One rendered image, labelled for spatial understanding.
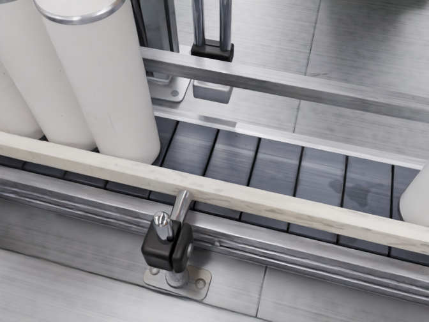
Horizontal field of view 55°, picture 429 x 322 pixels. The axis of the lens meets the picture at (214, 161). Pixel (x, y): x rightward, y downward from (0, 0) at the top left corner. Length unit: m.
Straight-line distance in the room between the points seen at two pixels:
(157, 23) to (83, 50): 0.18
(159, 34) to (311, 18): 0.22
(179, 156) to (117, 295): 0.12
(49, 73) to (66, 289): 0.15
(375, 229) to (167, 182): 0.15
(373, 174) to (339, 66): 0.19
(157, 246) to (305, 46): 0.34
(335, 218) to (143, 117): 0.15
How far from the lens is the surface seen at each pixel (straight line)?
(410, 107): 0.32
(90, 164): 0.33
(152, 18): 0.43
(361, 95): 0.31
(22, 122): 0.38
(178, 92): 0.47
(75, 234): 0.40
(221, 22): 0.34
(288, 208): 0.30
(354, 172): 0.37
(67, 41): 0.25
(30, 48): 0.29
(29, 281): 0.34
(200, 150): 0.37
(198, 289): 0.36
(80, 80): 0.28
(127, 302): 0.32
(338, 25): 0.58
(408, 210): 0.35
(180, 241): 0.28
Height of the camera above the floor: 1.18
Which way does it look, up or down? 57 degrees down
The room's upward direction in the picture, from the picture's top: 1 degrees counter-clockwise
